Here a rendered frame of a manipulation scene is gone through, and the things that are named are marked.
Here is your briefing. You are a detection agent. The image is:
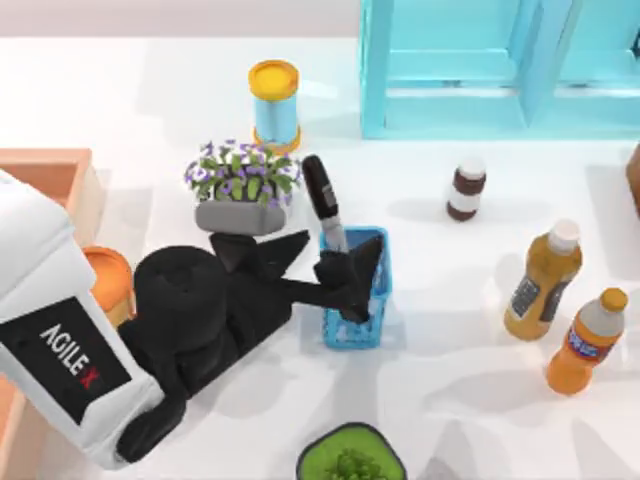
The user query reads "brown and white bottle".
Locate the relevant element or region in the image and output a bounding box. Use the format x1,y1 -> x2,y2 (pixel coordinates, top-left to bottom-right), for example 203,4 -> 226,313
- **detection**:
445,156 -> 488,223

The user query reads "black marker pen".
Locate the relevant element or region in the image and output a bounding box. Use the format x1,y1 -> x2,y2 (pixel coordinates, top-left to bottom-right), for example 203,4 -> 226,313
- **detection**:
301,154 -> 350,255

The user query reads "orange cup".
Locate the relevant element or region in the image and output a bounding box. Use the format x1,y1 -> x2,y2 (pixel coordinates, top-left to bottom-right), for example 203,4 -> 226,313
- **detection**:
81,245 -> 137,330

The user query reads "green plant pot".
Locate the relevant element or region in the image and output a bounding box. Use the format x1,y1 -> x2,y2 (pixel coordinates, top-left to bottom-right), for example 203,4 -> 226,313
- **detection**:
295,421 -> 407,480

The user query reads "blue pierced basket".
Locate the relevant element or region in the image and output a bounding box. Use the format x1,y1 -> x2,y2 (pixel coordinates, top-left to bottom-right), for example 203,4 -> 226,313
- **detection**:
319,226 -> 392,352

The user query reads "light blue rack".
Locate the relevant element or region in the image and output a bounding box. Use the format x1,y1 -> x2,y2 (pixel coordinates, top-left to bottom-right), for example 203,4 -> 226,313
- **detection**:
359,0 -> 640,142

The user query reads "brown box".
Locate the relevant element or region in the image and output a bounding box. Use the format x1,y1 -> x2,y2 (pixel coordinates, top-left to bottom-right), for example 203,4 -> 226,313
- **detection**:
625,143 -> 640,219

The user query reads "pale grey rounded box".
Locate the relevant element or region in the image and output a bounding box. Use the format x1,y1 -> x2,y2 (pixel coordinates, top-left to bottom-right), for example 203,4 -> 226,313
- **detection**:
194,198 -> 287,237

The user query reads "purple flower plant pot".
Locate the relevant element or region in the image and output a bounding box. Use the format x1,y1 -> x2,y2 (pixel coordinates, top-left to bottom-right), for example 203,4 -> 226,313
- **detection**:
181,139 -> 302,211

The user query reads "amber bottle with white cap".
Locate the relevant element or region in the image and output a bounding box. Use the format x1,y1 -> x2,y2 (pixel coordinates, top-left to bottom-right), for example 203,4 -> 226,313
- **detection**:
503,218 -> 584,343

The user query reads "orange bottle with yellow cap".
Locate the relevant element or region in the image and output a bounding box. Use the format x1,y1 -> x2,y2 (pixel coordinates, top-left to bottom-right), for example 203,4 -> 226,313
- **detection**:
545,286 -> 629,398

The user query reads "yellow and light blue can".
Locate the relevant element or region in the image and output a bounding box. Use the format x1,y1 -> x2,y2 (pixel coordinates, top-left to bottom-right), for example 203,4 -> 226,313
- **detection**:
247,59 -> 303,154

